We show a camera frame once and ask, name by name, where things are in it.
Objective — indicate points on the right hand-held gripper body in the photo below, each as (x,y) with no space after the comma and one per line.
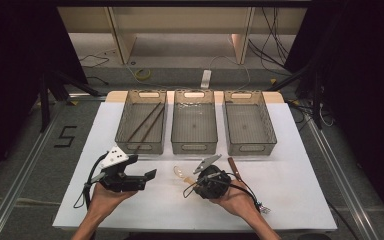
(213,183)

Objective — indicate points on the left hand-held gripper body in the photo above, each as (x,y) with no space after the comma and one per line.
(120,181)

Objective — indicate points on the grey translucent plastic bin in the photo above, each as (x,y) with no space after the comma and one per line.
(194,123)
(248,125)
(141,123)

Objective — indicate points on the person's left hand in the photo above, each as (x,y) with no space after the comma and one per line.
(105,200)

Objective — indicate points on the person's right hand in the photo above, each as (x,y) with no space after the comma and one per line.
(236,200)

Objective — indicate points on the yellow tape roll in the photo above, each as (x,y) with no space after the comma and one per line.
(143,74)

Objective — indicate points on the white power strip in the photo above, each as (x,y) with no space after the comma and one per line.
(206,79)

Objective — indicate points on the beige wooden cabinet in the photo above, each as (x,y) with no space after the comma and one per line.
(180,20)

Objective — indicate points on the aluminium floor rail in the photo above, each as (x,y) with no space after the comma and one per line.
(340,176)
(23,170)

